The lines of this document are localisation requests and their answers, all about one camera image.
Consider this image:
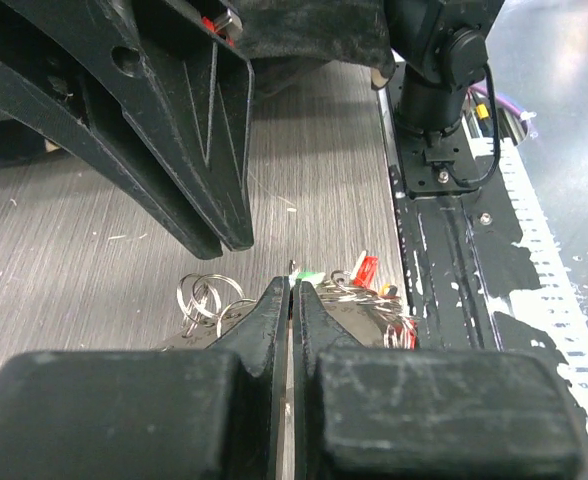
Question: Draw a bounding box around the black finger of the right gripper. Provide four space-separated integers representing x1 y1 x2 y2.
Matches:
7 1 254 251
0 55 222 260

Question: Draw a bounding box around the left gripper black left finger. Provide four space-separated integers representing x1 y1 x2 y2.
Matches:
0 277 290 479

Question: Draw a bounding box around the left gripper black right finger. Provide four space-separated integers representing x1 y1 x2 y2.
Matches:
292 282 588 479

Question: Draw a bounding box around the metal keyring disc with rings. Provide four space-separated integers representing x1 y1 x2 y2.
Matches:
155 269 418 351

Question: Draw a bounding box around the red key tag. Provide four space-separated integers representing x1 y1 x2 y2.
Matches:
351 255 378 288

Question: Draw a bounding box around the green key tag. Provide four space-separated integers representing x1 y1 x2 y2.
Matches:
296 271 325 286

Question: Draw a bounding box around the black floral plush pillow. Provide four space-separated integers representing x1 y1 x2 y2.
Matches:
0 1 395 168

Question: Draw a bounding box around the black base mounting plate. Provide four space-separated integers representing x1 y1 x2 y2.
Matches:
379 64 562 363

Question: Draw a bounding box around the white slotted cable duct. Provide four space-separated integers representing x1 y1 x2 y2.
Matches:
461 119 588 476

